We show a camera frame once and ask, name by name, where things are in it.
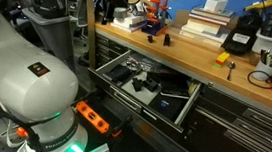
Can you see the small black plastic part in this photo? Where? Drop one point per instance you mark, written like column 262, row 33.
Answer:
column 150, row 39

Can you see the tall black plastic part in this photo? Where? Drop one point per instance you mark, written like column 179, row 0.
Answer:
column 167, row 40

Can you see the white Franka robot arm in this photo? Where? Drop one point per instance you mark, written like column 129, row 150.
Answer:
column 15, row 74

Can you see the black workbench drawer cabinet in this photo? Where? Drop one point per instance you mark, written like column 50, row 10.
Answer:
column 238, row 129

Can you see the black angular plastic part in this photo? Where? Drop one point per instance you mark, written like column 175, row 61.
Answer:
column 137, row 84

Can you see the clear plastic parts bag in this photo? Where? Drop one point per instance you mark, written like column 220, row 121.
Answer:
column 140, row 63

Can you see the black block with recess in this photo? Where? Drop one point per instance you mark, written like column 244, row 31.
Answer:
column 150, row 84

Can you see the dark blue handheld device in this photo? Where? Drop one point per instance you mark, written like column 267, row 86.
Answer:
column 119, row 73

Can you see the black case with blue logo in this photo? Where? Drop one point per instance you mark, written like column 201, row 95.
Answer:
column 166, row 104

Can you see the black orange bar clamp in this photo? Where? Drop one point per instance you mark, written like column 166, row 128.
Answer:
column 125, row 122

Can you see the stack of white papers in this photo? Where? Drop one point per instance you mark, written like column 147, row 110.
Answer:
column 131, row 21

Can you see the grey cylindrical cup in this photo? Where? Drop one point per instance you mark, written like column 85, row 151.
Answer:
column 119, row 13

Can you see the orange and blue rack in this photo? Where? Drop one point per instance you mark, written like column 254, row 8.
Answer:
column 157, row 11

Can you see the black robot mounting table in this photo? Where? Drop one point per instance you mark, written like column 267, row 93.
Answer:
column 103, row 138

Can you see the beige large book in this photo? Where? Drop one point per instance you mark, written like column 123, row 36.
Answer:
column 200, row 37

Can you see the black background equipment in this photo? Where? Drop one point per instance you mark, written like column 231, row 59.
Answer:
column 106, row 3

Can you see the thick white book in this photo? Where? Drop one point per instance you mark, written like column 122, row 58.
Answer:
column 206, row 27

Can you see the yellow red green brick stack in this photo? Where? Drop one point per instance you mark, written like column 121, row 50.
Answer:
column 223, row 57

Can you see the maroon edged book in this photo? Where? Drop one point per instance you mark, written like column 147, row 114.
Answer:
column 208, row 19

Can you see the metal spoon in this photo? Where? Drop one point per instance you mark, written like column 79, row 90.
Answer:
column 231, row 65

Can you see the grey trash bin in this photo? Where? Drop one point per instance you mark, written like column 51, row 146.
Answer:
column 51, row 31

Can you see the grey hardcover book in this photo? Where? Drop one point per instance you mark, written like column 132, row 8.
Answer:
column 212, row 12

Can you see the small white box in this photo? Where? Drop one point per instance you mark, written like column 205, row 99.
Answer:
column 215, row 4

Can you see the black round object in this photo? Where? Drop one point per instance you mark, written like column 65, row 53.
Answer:
column 45, row 6

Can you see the black box device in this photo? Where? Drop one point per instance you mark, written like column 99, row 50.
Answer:
column 242, row 29

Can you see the black pen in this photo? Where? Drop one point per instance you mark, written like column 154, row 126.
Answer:
column 262, row 54

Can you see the white pen cup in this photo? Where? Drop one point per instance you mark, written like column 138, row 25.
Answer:
column 265, row 71

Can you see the green pen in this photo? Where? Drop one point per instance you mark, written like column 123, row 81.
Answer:
column 269, row 59

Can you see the yellow bar tool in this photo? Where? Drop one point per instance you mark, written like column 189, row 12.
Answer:
column 266, row 4

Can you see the beige vertical post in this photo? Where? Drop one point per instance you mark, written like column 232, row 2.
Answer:
column 89, row 21

